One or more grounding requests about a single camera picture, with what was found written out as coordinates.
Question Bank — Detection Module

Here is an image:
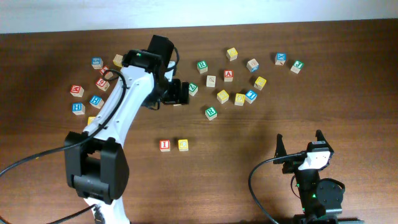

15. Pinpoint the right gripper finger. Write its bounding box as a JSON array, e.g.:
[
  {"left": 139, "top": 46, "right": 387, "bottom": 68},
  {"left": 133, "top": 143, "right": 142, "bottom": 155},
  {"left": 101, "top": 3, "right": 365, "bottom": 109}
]
[
  {"left": 315, "top": 129, "right": 326, "bottom": 143},
  {"left": 273, "top": 134, "right": 287, "bottom": 162}
]

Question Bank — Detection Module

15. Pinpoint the green r block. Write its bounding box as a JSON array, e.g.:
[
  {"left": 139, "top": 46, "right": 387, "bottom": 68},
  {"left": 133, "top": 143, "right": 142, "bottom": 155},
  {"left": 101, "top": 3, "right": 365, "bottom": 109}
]
[
  {"left": 197, "top": 60, "right": 208, "bottom": 74},
  {"left": 205, "top": 107, "right": 218, "bottom": 121}
]

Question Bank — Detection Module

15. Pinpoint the yellow C block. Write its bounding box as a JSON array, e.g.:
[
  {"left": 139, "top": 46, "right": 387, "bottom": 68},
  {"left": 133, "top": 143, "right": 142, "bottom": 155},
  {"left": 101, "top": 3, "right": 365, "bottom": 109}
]
[{"left": 178, "top": 139, "right": 189, "bottom": 151}]

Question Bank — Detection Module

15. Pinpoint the red I block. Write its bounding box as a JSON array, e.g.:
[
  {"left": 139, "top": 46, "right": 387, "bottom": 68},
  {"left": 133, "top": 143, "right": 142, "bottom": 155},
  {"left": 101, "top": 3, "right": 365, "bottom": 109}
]
[{"left": 159, "top": 139, "right": 171, "bottom": 152}]

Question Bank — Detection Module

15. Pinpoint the red a block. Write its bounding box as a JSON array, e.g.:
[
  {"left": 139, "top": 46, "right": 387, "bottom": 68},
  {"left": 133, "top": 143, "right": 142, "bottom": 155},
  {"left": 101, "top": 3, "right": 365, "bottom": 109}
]
[
  {"left": 99, "top": 65, "right": 113, "bottom": 80},
  {"left": 223, "top": 70, "right": 234, "bottom": 82}
]

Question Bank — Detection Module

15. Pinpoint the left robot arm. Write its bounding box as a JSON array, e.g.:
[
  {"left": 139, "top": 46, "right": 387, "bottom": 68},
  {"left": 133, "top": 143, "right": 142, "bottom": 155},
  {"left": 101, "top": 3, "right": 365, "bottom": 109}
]
[{"left": 65, "top": 35, "right": 189, "bottom": 223}]

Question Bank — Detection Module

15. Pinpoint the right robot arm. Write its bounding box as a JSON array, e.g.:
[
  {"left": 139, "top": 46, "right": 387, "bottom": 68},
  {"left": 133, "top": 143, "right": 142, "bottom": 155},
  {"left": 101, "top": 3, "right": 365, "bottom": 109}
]
[{"left": 274, "top": 130, "right": 345, "bottom": 223}]

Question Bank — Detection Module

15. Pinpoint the green Z block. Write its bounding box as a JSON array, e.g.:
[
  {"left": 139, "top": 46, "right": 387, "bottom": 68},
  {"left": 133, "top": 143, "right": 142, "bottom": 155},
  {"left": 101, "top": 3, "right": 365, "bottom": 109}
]
[{"left": 188, "top": 83, "right": 198, "bottom": 96}]

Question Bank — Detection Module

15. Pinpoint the plain wood picture block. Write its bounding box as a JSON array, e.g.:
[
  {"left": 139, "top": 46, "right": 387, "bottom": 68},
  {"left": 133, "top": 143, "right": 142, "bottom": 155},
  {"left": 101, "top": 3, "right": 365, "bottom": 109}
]
[{"left": 206, "top": 75, "right": 216, "bottom": 88}]

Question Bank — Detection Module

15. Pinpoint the yellow block centre right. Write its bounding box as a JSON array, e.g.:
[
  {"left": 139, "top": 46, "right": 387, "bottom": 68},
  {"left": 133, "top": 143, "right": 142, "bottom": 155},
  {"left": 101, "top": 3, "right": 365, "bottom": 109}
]
[{"left": 216, "top": 90, "right": 229, "bottom": 104}]

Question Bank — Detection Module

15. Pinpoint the blue L block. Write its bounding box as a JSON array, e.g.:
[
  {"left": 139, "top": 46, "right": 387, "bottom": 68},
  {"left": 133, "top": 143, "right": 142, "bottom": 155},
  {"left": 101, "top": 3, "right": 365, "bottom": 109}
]
[{"left": 245, "top": 90, "right": 257, "bottom": 104}]

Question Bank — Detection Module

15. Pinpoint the plain wood yellow-side block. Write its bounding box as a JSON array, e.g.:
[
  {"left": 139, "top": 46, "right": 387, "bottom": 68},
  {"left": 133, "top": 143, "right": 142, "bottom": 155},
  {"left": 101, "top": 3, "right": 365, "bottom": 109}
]
[{"left": 113, "top": 54, "right": 123, "bottom": 67}]

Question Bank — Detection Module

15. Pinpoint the yellow block lower right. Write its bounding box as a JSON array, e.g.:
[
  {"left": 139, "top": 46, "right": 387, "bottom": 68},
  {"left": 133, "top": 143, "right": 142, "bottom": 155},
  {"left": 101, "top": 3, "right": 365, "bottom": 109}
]
[{"left": 234, "top": 93, "right": 245, "bottom": 106}]

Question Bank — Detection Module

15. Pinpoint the yellow block top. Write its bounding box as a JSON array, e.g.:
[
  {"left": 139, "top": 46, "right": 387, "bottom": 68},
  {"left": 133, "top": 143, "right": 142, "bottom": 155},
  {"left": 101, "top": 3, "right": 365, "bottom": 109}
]
[{"left": 226, "top": 47, "right": 238, "bottom": 61}]

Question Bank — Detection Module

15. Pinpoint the green J block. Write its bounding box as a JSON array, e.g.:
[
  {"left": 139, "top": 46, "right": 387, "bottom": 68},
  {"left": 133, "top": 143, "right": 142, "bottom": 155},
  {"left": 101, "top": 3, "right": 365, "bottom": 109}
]
[{"left": 290, "top": 60, "right": 304, "bottom": 74}]

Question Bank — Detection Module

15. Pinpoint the blue H block tilted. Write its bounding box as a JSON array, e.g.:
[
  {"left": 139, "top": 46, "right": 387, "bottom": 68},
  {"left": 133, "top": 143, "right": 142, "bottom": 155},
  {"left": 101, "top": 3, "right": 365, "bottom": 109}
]
[{"left": 90, "top": 95, "right": 104, "bottom": 109}]

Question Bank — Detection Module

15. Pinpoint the blue block top left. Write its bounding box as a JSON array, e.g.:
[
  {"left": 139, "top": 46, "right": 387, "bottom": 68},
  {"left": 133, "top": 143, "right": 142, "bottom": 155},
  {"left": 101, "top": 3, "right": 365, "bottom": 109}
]
[{"left": 91, "top": 57, "right": 103, "bottom": 70}]

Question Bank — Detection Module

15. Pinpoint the wood block blue side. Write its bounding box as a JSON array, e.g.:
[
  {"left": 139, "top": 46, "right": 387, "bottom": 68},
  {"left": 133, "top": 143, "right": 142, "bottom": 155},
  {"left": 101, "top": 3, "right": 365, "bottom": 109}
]
[{"left": 246, "top": 58, "right": 259, "bottom": 72}]

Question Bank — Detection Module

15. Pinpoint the blue X block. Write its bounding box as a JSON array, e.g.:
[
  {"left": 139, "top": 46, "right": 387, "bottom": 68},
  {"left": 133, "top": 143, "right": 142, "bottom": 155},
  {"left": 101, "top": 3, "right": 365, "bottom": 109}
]
[{"left": 275, "top": 52, "right": 287, "bottom": 65}]

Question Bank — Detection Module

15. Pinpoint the yellow O block far left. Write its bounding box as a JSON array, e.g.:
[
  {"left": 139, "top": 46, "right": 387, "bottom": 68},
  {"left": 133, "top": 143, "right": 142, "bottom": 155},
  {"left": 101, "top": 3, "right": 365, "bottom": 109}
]
[{"left": 87, "top": 116, "right": 96, "bottom": 125}]

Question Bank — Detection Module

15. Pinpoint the red M block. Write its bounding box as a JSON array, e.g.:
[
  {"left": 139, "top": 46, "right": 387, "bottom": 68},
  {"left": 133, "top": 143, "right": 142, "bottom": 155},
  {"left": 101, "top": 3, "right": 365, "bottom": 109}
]
[{"left": 70, "top": 85, "right": 84, "bottom": 97}]

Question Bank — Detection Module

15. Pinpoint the blue H block left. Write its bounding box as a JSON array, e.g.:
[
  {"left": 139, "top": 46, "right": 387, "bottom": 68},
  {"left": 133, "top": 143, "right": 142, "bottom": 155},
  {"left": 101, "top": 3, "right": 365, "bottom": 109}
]
[{"left": 72, "top": 103, "right": 85, "bottom": 115}]

